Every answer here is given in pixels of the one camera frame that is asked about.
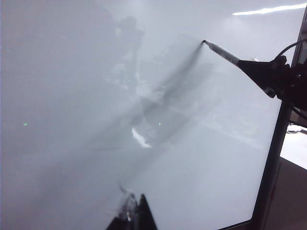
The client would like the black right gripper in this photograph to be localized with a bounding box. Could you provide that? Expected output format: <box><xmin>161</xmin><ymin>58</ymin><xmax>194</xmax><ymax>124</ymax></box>
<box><xmin>236</xmin><ymin>55</ymin><xmax>307</xmax><ymax>110</ymax></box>

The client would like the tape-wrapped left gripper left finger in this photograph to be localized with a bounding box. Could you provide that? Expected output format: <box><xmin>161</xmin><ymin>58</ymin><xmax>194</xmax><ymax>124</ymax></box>
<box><xmin>105</xmin><ymin>184</ymin><xmax>139</xmax><ymax>230</ymax></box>

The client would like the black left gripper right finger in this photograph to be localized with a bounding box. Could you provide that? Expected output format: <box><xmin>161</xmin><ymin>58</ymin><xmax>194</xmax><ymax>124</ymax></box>
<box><xmin>136</xmin><ymin>193</ymin><xmax>159</xmax><ymax>230</ymax></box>

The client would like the white marker pen black tip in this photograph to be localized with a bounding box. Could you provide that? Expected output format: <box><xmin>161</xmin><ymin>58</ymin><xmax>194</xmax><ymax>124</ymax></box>
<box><xmin>202</xmin><ymin>40</ymin><xmax>241</xmax><ymax>67</ymax></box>

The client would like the white table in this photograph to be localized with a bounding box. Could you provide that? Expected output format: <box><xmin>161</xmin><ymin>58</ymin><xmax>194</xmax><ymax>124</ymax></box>
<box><xmin>280</xmin><ymin>124</ymin><xmax>307</xmax><ymax>165</ymax></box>

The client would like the black cable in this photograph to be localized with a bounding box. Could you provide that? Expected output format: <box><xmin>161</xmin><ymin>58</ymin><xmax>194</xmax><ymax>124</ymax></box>
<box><xmin>275</xmin><ymin>39</ymin><xmax>307</xmax><ymax>60</ymax></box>

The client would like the white whiteboard with black frame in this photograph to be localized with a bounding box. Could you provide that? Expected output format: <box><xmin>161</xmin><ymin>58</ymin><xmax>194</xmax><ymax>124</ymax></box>
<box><xmin>0</xmin><ymin>0</ymin><xmax>307</xmax><ymax>230</ymax></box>

